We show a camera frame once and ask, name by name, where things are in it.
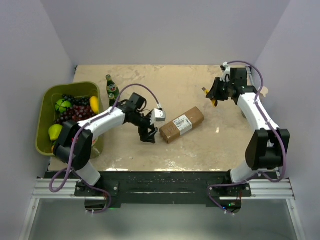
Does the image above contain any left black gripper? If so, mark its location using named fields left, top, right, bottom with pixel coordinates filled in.
left=131, top=111, right=158, bottom=143

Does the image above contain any yellow utility knife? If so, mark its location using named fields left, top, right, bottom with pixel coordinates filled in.
left=202, top=87, right=218, bottom=108

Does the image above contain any brown cardboard express box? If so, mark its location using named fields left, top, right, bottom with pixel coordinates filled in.
left=159, top=106, right=205, bottom=144

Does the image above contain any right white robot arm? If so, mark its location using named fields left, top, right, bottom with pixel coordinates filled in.
left=205, top=62, right=290, bottom=197

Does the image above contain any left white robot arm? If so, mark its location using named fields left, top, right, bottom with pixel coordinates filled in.
left=53, top=93, right=166, bottom=196

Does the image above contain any beige cup bottle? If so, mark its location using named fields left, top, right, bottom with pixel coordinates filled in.
left=259, top=86, right=269, bottom=98

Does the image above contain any green glass bottle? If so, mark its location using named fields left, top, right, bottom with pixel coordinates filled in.
left=108, top=93, right=117, bottom=107
left=105, top=74, right=120, bottom=99

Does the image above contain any yellow lemon fruit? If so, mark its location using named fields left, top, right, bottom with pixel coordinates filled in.
left=89, top=96, right=99, bottom=114

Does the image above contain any red purple grape bunch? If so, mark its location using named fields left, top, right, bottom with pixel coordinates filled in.
left=54, top=105, right=97, bottom=125

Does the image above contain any dark black grape bunch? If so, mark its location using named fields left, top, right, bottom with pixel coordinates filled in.
left=62, top=94, right=90, bottom=107

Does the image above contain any yellow green pear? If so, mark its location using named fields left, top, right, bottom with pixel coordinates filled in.
left=48, top=124, right=63, bottom=141

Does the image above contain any olive green plastic bin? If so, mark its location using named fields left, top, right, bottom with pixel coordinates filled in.
left=35, top=81, right=104, bottom=157

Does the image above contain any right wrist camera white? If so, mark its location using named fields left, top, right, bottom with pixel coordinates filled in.
left=220, top=62, right=231, bottom=83

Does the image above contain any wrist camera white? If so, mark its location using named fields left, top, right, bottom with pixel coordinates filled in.
left=150, top=108, right=166, bottom=125
left=220, top=62, right=231, bottom=83

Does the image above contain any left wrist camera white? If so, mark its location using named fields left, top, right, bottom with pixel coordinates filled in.
left=150, top=108, right=166, bottom=125

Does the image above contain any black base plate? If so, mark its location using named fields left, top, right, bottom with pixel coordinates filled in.
left=44, top=170, right=252, bottom=211

